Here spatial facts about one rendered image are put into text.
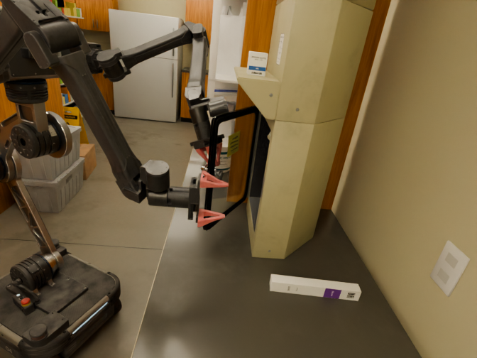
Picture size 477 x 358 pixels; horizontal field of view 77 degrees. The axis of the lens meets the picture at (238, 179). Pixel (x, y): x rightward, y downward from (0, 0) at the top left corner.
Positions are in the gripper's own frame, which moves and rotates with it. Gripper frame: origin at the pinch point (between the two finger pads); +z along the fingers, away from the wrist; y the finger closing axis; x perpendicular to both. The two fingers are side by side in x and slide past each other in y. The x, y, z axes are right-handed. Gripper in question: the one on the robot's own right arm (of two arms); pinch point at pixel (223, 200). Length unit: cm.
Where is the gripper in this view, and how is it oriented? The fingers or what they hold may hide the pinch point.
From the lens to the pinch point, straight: 81.5
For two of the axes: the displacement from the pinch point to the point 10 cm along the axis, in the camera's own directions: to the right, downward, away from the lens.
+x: -0.4, -4.2, 9.0
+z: 9.9, 0.9, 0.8
